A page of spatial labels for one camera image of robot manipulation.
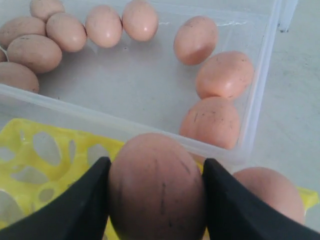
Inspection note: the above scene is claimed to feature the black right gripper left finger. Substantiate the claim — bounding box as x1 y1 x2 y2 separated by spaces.
0 156 111 240

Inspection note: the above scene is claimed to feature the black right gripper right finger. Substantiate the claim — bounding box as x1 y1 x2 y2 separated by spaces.
202 158 320 240

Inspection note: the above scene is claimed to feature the brown egg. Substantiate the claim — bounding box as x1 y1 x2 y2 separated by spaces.
108 133 206 240
195 50 255 100
233 167 306 224
121 0 159 42
0 62 40 94
6 34 63 74
0 16 46 50
46 12 87 53
29 0 65 23
173 15 219 66
85 4 123 48
179 96 241 150
0 49 8 62

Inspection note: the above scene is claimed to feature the yellow plastic egg tray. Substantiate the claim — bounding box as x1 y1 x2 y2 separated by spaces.
0 118 320 240

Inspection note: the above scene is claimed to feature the clear plastic storage box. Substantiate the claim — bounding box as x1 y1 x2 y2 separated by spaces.
0 0 282 165

